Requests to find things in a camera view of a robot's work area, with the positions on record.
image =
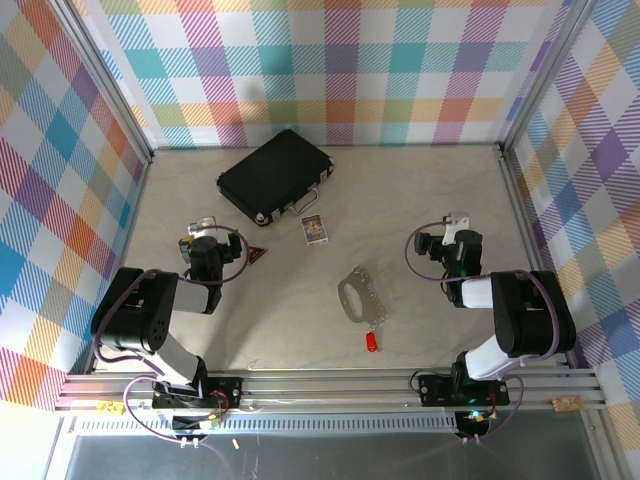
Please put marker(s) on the long aluminium frame rail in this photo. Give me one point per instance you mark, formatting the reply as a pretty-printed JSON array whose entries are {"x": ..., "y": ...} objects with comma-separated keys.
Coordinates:
[{"x": 325, "y": 390}]

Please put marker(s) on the small colourful card box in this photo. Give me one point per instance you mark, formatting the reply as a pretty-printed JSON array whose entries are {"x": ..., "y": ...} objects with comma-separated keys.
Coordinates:
[{"x": 314, "y": 229}]

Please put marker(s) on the aluminium side rail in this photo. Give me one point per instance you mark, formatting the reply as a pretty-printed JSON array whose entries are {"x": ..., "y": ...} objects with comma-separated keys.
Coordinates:
[{"x": 522, "y": 210}]

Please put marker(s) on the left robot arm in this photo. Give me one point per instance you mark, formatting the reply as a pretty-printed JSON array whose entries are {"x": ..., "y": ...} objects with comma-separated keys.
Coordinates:
[{"x": 135, "y": 310}]

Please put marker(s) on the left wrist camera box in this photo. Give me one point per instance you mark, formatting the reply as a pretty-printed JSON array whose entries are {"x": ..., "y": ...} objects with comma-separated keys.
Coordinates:
[{"x": 200, "y": 227}]

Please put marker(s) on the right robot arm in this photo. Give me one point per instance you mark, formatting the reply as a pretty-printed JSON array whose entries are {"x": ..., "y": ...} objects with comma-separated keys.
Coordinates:
[{"x": 525, "y": 310}]

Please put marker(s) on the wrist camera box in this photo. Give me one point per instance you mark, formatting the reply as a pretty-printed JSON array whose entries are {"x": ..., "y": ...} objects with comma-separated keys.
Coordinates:
[
  {"x": 200, "y": 227},
  {"x": 457, "y": 220}
]

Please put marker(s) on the red black triangle sticker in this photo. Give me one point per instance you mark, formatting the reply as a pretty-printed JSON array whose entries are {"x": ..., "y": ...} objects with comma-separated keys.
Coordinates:
[{"x": 256, "y": 254}]

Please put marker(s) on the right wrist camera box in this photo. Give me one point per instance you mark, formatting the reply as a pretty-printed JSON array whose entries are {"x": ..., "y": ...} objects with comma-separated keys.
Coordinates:
[{"x": 457, "y": 220}]

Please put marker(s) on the black briefcase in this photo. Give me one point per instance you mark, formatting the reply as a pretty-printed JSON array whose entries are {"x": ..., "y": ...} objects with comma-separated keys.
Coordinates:
[{"x": 270, "y": 170}]

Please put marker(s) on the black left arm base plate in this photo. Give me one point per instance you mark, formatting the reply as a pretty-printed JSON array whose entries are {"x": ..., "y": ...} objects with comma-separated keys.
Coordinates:
[{"x": 225, "y": 387}]

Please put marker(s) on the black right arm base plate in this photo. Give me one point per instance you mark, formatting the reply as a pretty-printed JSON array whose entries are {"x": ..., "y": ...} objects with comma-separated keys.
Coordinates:
[{"x": 435, "y": 390}]

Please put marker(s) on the yellow label sticker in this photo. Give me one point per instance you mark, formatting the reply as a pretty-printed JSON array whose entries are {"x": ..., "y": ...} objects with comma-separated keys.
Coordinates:
[{"x": 111, "y": 407}]

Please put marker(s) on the aluminium frame post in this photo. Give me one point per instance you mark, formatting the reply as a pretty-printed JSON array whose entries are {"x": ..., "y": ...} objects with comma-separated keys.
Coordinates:
[
  {"x": 544, "y": 75},
  {"x": 114, "y": 90}
]

